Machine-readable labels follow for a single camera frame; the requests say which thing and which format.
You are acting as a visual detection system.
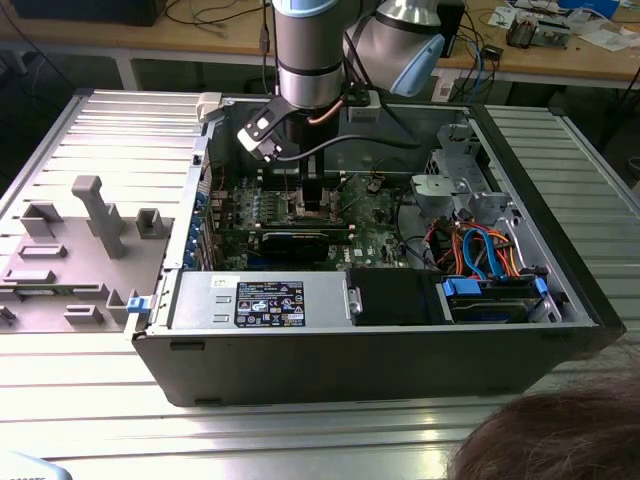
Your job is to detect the metal socket cover frame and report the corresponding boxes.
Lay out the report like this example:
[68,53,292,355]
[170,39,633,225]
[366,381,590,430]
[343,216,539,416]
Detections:
[327,172,369,225]

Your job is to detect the silver square CPU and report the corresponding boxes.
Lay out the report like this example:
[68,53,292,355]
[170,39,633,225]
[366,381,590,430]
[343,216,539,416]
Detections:
[295,202,334,221]

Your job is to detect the CPU socket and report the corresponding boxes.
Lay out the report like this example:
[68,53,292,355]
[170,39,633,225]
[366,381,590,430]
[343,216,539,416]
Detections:
[285,191,345,227]

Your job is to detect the blue expansion slot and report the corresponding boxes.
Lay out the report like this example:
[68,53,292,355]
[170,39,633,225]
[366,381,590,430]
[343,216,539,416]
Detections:
[247,258,331,271]

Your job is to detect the beige case latch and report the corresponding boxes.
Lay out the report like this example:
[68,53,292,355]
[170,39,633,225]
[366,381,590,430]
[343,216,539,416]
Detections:
[196,92,226,124]

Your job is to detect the black graphics card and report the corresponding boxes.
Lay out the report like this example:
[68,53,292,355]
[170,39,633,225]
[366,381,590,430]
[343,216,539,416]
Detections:
[259,230,331,262]

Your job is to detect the wooden desk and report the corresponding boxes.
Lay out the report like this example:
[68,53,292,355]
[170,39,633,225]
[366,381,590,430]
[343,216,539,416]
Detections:
[0,0,640,91]

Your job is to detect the green motherboard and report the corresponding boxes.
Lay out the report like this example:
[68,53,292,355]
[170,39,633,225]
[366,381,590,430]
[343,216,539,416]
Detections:
[212,169,409,274]

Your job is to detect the silver metal drive cage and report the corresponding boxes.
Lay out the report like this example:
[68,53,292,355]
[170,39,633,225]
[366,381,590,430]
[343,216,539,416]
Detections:
[409,122,521,236]

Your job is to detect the black upright box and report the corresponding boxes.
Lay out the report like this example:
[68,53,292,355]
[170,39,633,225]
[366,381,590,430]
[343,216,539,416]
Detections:
[439,0,467,59]

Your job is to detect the black drive bay box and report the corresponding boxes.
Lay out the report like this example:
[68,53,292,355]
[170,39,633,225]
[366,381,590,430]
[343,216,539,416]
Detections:
[347,268,446,327]

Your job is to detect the silver power supply unit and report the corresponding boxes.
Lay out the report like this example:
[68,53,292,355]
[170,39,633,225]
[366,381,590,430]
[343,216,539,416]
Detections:
[169,271,351,331]

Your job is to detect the hard disk in blue carrier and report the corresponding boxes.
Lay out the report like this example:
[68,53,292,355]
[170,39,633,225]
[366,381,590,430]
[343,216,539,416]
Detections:
[434,277,549,325]

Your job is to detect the copper wound transformer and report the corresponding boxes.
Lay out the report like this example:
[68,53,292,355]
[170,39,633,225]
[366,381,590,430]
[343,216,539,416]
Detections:
[504,14,539,49]

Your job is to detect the black open PC case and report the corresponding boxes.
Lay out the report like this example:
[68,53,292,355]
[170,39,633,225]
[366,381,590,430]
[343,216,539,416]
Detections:
[122,92,629,409]

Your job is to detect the large black box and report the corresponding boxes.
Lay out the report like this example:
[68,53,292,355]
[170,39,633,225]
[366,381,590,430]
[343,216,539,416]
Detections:
[9,0,161,27]

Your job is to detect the small metal electronic device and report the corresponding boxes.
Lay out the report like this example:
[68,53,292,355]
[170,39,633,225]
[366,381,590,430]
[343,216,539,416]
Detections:
[537,17,572,50]

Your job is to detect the grey plastic parts rack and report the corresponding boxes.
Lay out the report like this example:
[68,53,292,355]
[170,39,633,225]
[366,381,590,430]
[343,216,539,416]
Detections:
[0,174,176,334]

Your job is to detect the blue box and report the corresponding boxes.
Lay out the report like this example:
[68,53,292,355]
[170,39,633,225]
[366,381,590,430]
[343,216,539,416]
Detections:
[559,0,621,16]

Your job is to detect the white papers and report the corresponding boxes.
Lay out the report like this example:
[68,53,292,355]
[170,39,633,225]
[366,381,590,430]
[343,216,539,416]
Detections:
[579,27,640,52]

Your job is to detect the person's head brown hair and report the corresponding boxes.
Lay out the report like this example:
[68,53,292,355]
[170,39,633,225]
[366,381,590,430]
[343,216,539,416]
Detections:
[447,394,640,480]

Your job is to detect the pale grey device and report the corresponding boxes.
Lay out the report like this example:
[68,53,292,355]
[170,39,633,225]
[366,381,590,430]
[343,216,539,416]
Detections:
[0,449,69,480]

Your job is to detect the brown curved hose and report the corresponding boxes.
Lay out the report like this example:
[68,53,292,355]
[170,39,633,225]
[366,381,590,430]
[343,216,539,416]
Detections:
[306,94,347,127]

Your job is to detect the black camera cable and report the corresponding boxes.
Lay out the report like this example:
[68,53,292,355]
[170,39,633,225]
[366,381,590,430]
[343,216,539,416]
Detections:
[273,27,424,162]

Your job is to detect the small grey wrist camera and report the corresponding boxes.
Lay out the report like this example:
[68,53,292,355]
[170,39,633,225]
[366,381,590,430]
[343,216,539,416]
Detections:
[347,85,382,125]

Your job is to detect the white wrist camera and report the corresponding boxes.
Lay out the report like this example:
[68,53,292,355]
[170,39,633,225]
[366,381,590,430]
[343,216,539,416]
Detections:
[236,97,291,162]

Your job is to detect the grey hanging cable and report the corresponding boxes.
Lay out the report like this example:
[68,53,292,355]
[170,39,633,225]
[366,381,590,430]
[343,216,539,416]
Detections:
[257,0,281,97]

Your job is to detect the black curved cable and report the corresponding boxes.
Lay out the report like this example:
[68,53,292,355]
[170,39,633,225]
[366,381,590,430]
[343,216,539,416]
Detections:
[393,182,436,272]

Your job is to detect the blue flat wire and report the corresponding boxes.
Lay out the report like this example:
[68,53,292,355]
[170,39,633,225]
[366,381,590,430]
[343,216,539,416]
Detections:
[460,227,507,281]

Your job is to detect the orange wire bundle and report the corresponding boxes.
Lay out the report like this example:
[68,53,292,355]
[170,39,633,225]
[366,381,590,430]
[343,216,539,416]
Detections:
[429,219,526,279]

